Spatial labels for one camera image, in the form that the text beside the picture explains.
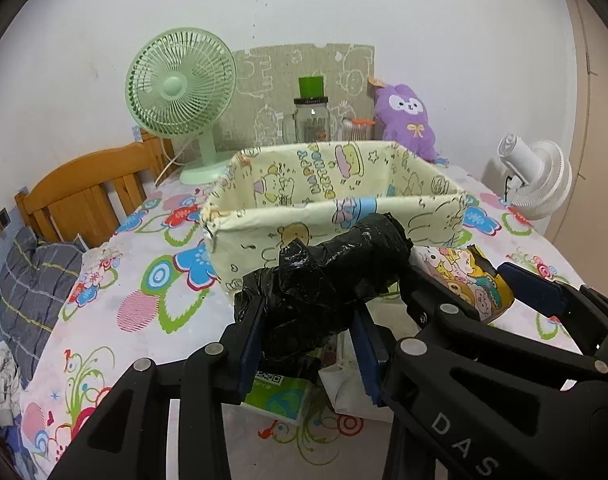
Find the cotton swab container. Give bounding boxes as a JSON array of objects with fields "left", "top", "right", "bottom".
[{"left": 343, "top": 116, "right": 375, "bottom": 142}]

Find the wooden headboard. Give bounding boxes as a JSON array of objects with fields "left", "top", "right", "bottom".
[{"left": 15, "top": 127, "right": 177, "bottom": 250}]

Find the white standing fan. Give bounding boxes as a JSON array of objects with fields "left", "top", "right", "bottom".
[{"left": 498, "top": 133, "right": 573, "bottom": 221}]

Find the green printed board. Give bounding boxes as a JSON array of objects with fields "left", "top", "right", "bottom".
[{"left": 219, "top": 42, "right": 376, "bottom": 153}]

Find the beige door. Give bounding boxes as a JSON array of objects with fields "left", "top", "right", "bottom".
[{"left": 561, "top": 0, "right": 608, "bottom": 286}]

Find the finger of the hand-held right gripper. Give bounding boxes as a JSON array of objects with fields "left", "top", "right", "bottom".
[
  {"left": 401, "top": 265, "right": 489, "bottom": 336},
  {"left": 498, "top": 262, "right": 608, "bottom": 356}
]

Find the green desk fan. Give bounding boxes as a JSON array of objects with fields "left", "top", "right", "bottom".
[{"left": 125, "top": 27, "right": 237, "bottom": 186}]

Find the cartoon printed snack packet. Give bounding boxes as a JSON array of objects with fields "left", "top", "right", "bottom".
[{"left": 416, "top": 244, "right": 514, "bottom": 323}]

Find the purple plush rabbit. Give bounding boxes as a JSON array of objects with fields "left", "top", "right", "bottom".
[{"left": 374, "top": 84, "right": 439, "bottom": 163}]

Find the black plastic bag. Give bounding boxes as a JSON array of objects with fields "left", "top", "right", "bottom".
[{"left": 234, "top": 212, "right": 415, "bottom": 381}]

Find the glass jar with green lid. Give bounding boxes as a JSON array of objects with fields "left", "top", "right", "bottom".
[{"left": 283, "top": 76, "right": 332, "bottom": 147}]

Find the green tissue packet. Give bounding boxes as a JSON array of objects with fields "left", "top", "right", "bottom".
[{"left": 244, "top": 367, "right": 315, "bottom": 421}]

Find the white tissue packet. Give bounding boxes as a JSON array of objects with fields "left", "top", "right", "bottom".
[{"left": 319, "top": 335, "right": 385, "bottom": 413}]

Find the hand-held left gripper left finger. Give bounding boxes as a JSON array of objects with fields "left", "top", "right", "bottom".
[{"left": 49, "top": 295, "right": 265, "bottom": 480}]

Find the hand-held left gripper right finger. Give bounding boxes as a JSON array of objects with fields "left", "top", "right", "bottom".
[{"left": 353, "top": 310, "right": 391, "bottom": 408}]

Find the blue bed sheet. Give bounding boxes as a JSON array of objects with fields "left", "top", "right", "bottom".
[{"left": 0, "top": 425, "right": 40, "bottom": 480}]

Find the yellow printed storage box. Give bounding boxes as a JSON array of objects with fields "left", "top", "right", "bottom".
[{"left": 201, "top": 140, "right": 468, "bottom": 293}]

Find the grey plaid pillow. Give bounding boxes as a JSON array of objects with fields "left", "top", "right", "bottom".
[{"left": 0, "top": 237, "right": 85, "bottom": 391}]

